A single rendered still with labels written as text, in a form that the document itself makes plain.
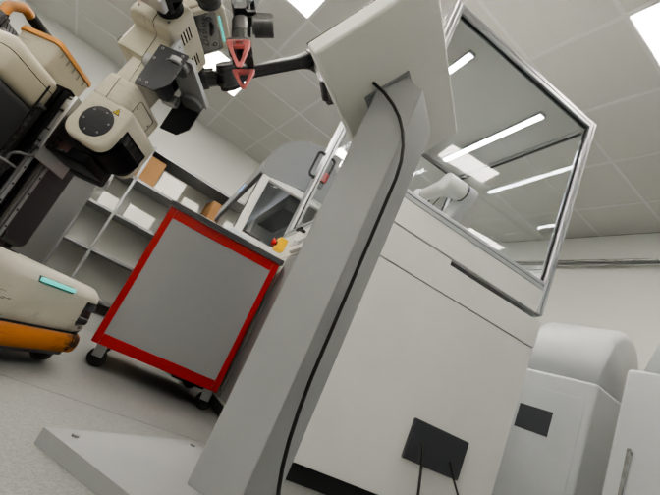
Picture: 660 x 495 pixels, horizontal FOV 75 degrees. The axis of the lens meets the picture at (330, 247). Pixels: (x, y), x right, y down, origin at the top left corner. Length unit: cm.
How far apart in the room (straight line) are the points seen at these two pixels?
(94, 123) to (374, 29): 88
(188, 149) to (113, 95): 479
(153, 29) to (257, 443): 133
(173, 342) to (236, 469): 118
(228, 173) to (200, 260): 444
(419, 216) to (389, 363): 56
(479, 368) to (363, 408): 52
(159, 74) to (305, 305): 94
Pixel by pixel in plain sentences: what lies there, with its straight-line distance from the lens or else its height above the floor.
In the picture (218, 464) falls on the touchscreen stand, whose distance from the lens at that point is 93.
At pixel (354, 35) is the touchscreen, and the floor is 100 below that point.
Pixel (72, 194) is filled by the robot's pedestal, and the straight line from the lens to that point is 221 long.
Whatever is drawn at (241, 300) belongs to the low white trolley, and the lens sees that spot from 206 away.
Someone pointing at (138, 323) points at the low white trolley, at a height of 22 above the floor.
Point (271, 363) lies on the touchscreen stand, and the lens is 90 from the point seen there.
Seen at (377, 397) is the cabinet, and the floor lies 35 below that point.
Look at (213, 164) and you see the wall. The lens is 638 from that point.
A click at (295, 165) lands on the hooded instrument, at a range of 300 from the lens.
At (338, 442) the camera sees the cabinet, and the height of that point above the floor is 16.
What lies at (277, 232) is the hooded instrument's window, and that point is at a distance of 288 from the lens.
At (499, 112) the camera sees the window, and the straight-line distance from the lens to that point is 214.
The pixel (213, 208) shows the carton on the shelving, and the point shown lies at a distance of 579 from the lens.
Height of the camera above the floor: 30
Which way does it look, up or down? 17 degrees up
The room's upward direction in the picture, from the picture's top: 25 degrees clockwise
